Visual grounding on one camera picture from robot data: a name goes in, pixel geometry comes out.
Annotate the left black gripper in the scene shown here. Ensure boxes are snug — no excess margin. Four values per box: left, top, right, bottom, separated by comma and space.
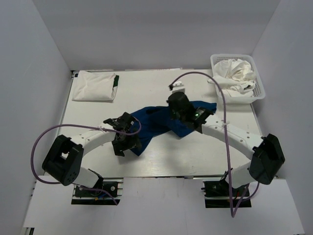
112, 127, 141, 156

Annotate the blue t-shirt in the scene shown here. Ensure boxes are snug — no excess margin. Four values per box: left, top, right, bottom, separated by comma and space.
127, 100, 218, 157

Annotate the white t-shirt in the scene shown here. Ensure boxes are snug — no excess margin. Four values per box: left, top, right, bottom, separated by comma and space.
72, 70, 119, 102
212, 59, 256, 97

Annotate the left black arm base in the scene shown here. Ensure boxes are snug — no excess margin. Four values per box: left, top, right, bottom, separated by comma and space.
71, 178, 123, 206

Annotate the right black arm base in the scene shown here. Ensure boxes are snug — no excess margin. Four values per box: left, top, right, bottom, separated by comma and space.
201, 181, 251, 209

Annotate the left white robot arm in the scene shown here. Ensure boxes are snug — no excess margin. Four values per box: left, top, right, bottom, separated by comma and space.
42, 112, 141, 195

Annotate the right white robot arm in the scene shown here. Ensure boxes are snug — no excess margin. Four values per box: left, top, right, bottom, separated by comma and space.
167, 92, 285, 195

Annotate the folded white t-shirt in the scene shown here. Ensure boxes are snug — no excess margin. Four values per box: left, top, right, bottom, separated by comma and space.
72, 70, 119, 102

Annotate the white plastic basket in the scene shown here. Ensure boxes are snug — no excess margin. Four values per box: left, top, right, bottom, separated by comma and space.
210, 54, 266, 104

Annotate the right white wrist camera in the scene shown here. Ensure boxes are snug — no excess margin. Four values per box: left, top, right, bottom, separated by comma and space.
169, 81, 185, 93

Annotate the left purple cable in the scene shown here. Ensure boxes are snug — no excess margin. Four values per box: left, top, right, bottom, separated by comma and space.
33, 119, 142, 205

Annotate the purple cable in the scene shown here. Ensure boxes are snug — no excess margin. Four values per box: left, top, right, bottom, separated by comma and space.
170, 72, 260, 218
33, 119, 142, 205

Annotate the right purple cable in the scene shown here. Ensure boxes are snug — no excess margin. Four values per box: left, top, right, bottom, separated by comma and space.
170, 72, 260, 218

